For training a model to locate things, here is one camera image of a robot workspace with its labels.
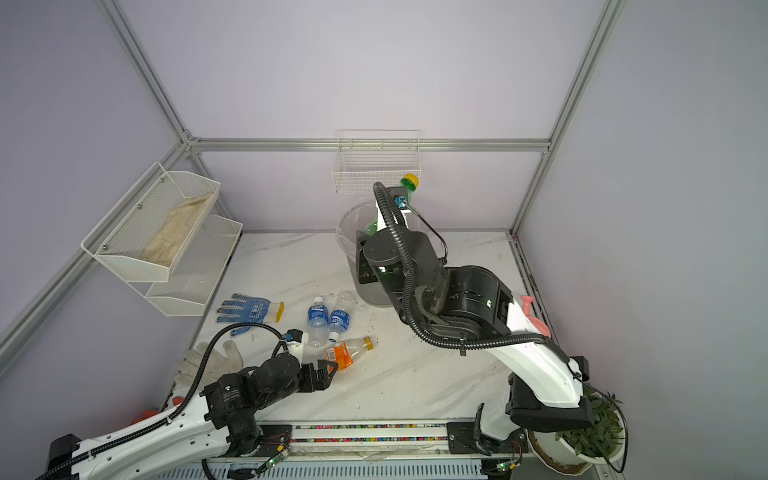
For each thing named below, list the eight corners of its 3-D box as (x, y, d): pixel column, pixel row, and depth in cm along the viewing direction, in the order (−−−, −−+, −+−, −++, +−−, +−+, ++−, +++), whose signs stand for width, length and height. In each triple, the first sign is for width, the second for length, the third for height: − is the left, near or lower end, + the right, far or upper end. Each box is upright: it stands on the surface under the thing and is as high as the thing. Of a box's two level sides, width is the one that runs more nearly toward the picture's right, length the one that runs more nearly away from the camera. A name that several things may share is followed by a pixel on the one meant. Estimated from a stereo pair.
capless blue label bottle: (325, 341, 92) (322, 334, 88) (341, 297, 103) (338, 288, 98) (343, 344, 91) (341, 337, 87) (357, 299, 102) (355, 291, 98)
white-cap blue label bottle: (310, 348, 90) (307, 342, 87) (310, 304, 100) (307, 296, 97) (330, 345, 91) (327, 339, 87) (328, 301, 101) (325, 294, 97)
